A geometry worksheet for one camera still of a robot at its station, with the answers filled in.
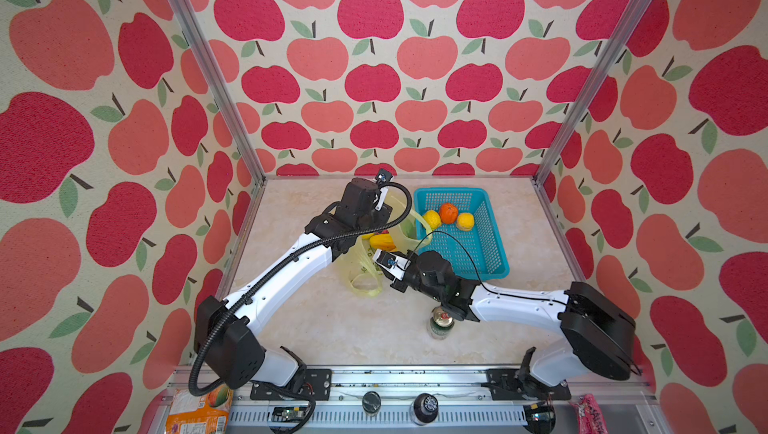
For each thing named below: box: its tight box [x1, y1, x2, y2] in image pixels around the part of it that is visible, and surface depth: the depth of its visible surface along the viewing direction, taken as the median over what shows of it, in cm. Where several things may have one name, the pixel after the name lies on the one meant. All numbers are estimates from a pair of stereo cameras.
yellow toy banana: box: [369, 234, 398, 252], surface depth 100 cm
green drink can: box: [429, 306, 455, 340], surface depth 76 cm
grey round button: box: [362, 391, 382, 414], surface depth 65 cm
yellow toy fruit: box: [424, 210, 442, 231], surface depth 103 cm
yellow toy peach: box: [457, 212, 475, 232], surface depth 104 cm
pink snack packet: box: [569, 393, 609, 434], surface depth 70 cm
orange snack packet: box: [166, 386, 233, 434], surface depth 69 cm
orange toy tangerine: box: [440, 202, 458, 225], surface depth 106 cm
